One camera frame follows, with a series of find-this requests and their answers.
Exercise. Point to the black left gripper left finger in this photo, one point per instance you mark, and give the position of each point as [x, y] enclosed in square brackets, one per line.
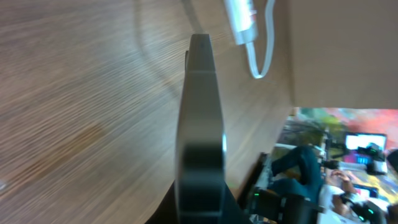
[166, 212]

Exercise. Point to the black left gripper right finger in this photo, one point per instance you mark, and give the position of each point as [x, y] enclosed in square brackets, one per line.
[232, 214]

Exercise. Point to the blue screen Galaxy smartphone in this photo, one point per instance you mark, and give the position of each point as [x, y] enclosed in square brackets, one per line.
[200, 144]

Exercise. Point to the person in background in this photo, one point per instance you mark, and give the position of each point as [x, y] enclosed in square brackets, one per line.
[310, 183]

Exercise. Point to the background computer monitor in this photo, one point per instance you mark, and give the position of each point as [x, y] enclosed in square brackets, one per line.
[356, 140]

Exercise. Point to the white power strip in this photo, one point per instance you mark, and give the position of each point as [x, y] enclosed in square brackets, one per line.
[242, 19]

